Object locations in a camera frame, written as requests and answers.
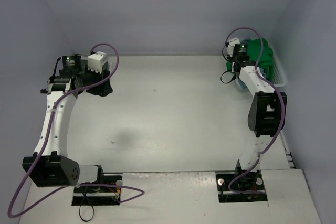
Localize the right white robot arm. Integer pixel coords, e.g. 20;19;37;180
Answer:
226;43;287;188

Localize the white laundry basket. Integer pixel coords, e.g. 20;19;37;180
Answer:
237;39;286;92

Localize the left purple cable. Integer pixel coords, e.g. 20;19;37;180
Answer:
7;42;145;219

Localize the green t shirt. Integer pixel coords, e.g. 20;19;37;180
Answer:
225;38;274;82

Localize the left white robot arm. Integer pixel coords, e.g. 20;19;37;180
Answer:
22;52;113;193

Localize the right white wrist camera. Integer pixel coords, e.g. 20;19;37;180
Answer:
226;37;240;57

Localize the purple cable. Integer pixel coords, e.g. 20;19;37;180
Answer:
7;42;145;219
227;27;286;193

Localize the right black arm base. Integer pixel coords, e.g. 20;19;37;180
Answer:
215;163;268;204

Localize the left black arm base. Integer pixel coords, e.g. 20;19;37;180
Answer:
71;173;123;206

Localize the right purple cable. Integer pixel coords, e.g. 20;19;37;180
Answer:
227;27;286;193

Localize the blue t shirt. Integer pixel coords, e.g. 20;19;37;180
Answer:
235;39;250;91

